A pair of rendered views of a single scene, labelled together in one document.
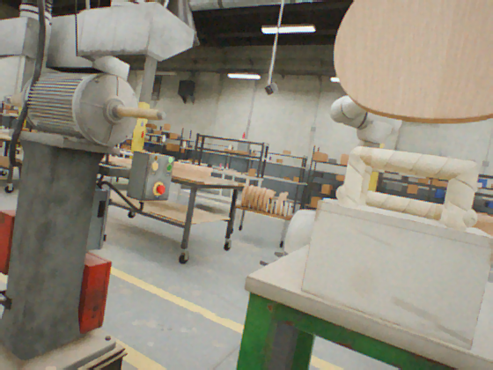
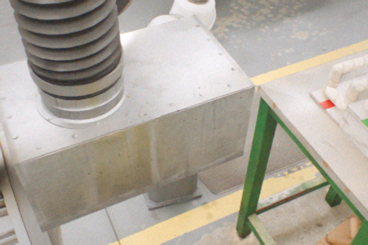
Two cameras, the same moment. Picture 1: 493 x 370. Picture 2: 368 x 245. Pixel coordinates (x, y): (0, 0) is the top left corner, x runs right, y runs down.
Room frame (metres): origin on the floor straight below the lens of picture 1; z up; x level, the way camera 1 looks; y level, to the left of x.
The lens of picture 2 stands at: (0.65, 0.71, 1.91)
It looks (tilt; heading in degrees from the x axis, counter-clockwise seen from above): 47 degrees down; 307
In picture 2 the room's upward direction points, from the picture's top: 1 degrees clockwise
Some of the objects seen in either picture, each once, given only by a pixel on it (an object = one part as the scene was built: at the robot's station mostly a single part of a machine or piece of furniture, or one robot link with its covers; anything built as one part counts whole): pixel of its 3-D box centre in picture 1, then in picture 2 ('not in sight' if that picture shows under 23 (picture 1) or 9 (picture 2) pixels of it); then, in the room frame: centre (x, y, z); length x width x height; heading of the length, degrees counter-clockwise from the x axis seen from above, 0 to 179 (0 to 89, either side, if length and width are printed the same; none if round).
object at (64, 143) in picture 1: (65, 141); not in sight; (1.22, 0.74, 1.11); 0.36 x 0.24 x 0.04; 63
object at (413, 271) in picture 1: (390, 260); not in sight; (0.57, -0.29, 1.02); 0.27 x 0.15 x 0.17; 62
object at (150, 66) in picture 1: (146, 91); not in sight; (10.62, 3.90, 2.99); 0.41 x 0.41 x 5.98; 63
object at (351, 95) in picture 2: not in sight; (349, 99); (0.85, -0.34, 0.99); 0.03 x 0.03 x 0.09
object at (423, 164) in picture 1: (408, 161); not in sight; (0.53, -0.26, 1.20); 0.20 x 0.03 x 0.03; 61
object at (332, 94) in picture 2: not in sight; (335, 97); (0.89, -0.35, 0.96); 0.11 x 0.03 x 0.03; 152
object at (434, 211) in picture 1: (403, 205); not in sight; (0.67, -0.34, 1.12); 0.20 x 0.03 x 0.03; 61
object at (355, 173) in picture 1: (353, 180); not in sight; (0.57, -0.19, 1.15); 0.03 x 0.03 x 0.09
